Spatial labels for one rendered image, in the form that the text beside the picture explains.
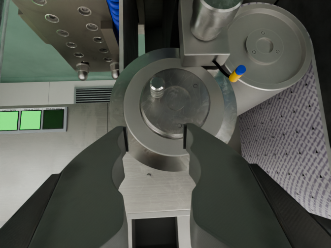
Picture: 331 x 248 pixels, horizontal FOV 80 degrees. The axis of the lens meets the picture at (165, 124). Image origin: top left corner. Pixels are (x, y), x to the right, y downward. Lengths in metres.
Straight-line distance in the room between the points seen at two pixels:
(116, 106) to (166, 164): 0.09
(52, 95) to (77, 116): 2.81
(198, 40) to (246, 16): 0.10
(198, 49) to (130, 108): 0.10
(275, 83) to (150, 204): 0.42
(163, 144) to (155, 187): 0.35
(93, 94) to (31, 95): 0.91
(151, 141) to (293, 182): 0.23
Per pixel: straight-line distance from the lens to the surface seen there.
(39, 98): 3.49
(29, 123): 0.65
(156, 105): 0.21
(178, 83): 0.22
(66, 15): 0.47
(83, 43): 0.54
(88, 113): 0.60
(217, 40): 0.24
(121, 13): 0.30
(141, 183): 0.56
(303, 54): 0.32
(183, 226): 0.59
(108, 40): 0.49
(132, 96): 0.23
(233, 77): 0.21
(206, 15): 0.19
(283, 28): 0.33
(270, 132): 0.39
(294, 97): 0.34
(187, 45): 0.23
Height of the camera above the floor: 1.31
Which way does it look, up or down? 11 degrees down
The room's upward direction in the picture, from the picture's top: 177 degrees clockwise
